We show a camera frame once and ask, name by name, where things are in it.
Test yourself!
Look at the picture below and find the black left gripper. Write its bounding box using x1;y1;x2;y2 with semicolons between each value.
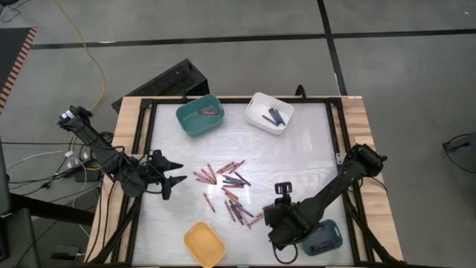
144;149;188;201

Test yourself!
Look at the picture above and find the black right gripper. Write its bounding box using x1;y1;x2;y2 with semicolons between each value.
264;200;317;249

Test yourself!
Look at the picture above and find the blue-grey plastic bin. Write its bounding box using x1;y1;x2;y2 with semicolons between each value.
299;218;344;257

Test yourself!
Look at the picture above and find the teal plastic bin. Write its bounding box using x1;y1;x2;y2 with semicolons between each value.
175;94;225;138

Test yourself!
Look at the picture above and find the yellow plastic bin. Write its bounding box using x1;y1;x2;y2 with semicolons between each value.
183;221;227;268

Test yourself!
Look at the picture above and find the black power strip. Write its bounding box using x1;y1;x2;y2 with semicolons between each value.
74;158;103;183

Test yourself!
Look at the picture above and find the black perforated metal box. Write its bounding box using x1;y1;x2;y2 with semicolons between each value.
111;58;210;113

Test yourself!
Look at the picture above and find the white plastic bin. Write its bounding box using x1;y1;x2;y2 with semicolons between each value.
244;92;295;136

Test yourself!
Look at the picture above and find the black base beam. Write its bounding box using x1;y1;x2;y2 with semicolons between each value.
9;193;96;227

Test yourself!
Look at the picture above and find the black mat with orange edge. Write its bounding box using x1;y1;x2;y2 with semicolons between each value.
0;26;38;112

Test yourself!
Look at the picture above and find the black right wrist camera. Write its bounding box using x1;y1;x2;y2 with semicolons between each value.
274;181;294;197

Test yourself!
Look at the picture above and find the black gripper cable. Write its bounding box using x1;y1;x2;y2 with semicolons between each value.
272;240;299;266

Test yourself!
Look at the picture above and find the black diagonal frame strut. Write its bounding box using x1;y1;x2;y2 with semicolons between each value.
344;193;408;266
84;188;144;266

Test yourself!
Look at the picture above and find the yellow cable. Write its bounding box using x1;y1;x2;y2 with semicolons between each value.
51;0;107;172

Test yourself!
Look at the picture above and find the black cable loop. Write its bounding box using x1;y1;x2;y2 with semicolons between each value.
441;132;476;175

